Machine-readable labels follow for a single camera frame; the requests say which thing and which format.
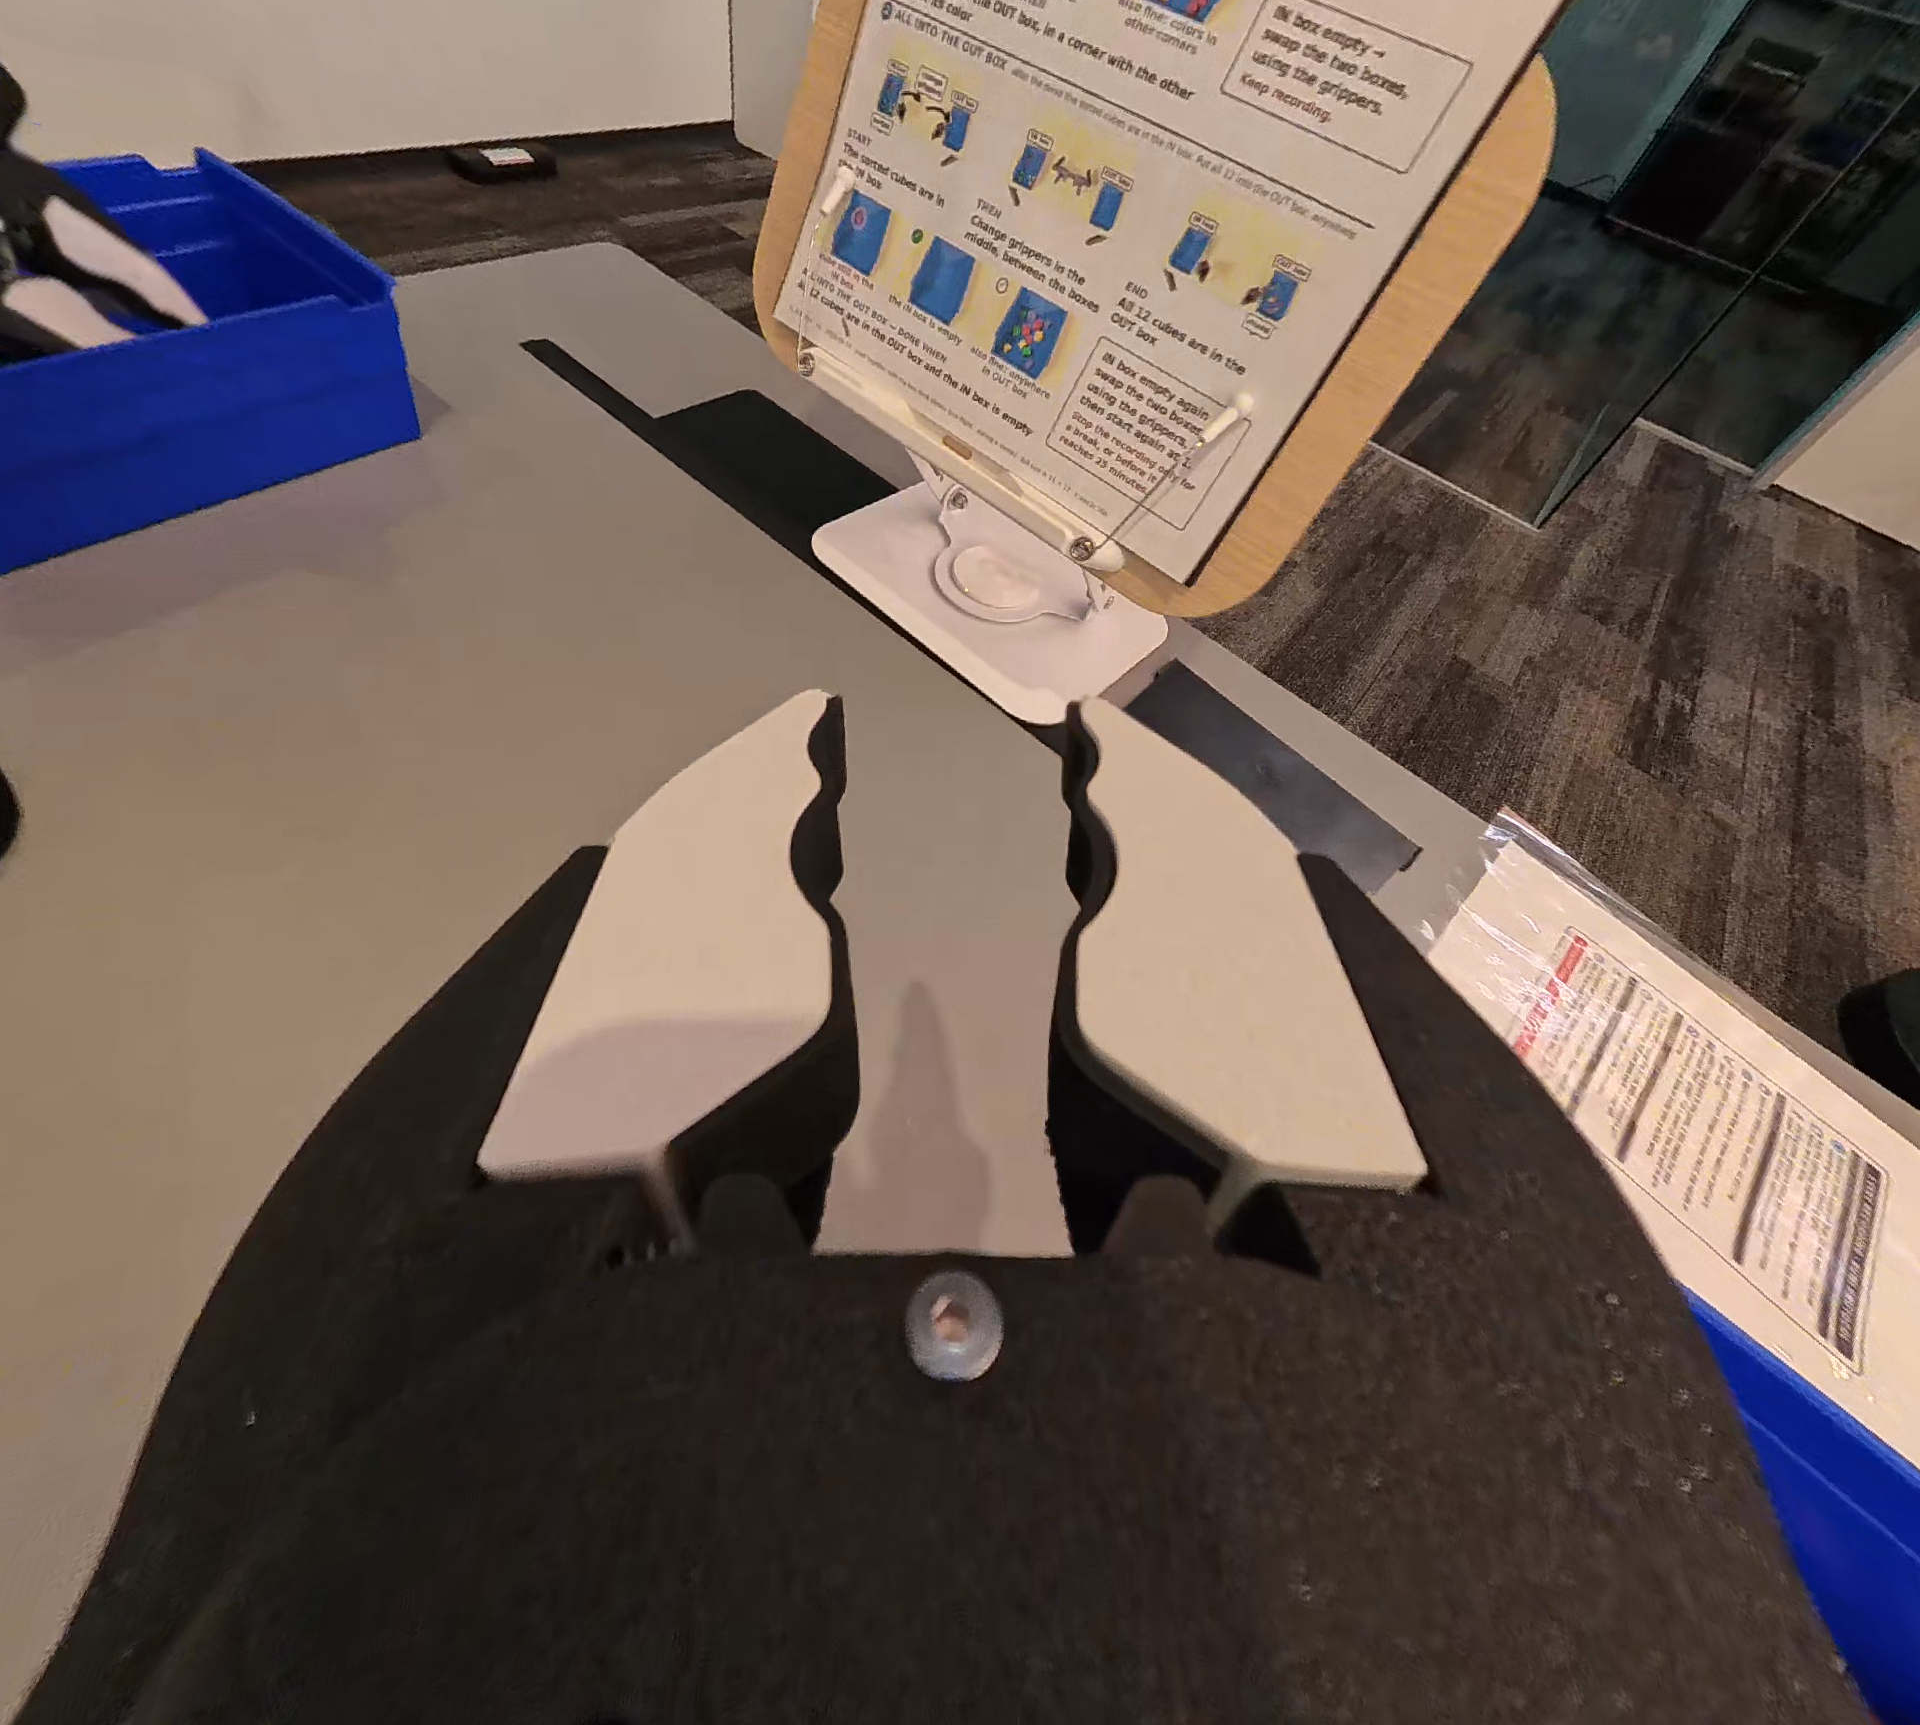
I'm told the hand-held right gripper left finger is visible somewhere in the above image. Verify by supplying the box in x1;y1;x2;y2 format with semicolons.
476;690;860;1248

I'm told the illustrated instruction sheet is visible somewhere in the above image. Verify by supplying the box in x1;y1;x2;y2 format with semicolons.
779;0;1698;587

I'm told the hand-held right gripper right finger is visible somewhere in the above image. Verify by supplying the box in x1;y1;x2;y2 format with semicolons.
1049;696;1429;1248

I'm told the laminated paper sheet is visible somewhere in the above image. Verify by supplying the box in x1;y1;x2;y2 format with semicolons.
1424;810;1920;1428

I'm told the blue plastic bin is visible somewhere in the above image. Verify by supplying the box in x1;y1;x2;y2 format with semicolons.
1686;1292;1920;1714
0;150;422;574

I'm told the black round base table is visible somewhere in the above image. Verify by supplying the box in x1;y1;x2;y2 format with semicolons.
1836;966;1920;1074

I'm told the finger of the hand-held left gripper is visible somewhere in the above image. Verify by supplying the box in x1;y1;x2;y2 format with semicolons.
35;198;203;329
0;283;113;354

